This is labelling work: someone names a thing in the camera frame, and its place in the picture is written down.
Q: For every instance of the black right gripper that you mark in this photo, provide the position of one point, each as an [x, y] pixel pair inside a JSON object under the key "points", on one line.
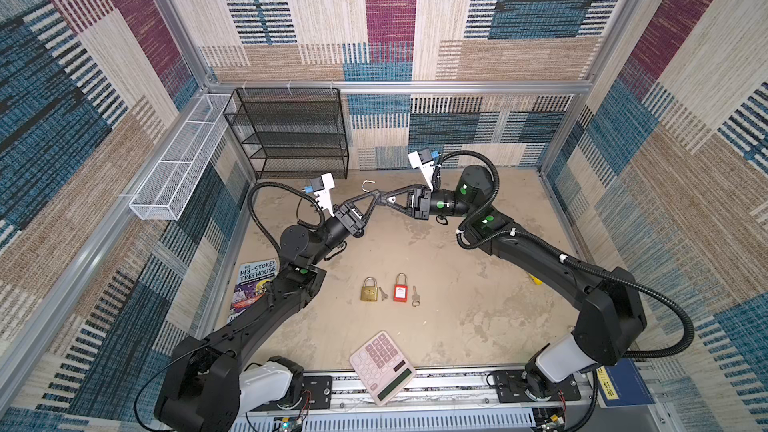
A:
{"points": [[418, 199]]}

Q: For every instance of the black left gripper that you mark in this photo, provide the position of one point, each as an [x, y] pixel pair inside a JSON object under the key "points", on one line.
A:
{"points": [[352, 223]]}

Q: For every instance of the brass padlock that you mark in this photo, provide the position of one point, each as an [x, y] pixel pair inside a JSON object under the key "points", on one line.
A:
{"points": [[369, 290]]}

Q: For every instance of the red padlock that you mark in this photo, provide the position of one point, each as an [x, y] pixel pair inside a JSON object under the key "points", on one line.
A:
{"points": [[401, 289]]}

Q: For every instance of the small black padlock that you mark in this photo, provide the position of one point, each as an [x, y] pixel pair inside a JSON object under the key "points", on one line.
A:
{"points": [[369, 190]]}

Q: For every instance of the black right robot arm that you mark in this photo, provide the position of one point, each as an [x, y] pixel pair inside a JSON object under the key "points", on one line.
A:
{"points": [[611, 315]]}

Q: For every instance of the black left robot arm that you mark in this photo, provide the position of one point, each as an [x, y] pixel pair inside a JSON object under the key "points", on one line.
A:
{"points": [[207, 383]]}

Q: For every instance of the colourful paperback book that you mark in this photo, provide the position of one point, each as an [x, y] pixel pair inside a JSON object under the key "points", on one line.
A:
{"points": [[251, 285]]}

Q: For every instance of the pink calculator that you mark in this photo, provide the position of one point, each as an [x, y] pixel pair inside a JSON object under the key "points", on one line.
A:
{"points": [[382, 367]]}

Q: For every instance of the blue book with yellow label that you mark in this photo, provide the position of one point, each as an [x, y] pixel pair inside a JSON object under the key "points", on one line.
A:
{"points": [[622, 385]]}

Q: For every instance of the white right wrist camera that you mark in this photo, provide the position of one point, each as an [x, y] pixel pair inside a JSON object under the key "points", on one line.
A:
{"points": [[425, 161]]}

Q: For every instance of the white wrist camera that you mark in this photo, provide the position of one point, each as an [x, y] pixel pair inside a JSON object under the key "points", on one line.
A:
{"points": [[320, 188], [425, 161]]}

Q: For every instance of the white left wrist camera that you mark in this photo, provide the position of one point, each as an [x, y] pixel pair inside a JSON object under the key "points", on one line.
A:
{"points": [[320, 188]]}

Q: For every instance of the black wire shelf rack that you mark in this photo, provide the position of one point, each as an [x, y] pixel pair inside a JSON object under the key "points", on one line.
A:
{"points": [[290, 133]]}

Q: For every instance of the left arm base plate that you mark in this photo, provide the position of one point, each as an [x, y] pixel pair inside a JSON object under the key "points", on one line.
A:
{"points": [[315, 394]]}

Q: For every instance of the white wire mesh basket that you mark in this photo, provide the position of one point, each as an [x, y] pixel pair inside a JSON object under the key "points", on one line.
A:
{"points": [[165, 193]]}

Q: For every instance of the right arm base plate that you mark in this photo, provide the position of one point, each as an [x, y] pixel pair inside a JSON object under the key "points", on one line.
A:
{"points": [[519, 385]]}

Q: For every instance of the aluminium mounting rail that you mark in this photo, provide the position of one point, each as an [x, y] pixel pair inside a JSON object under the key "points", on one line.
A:
{"points": [[436, 397]]}

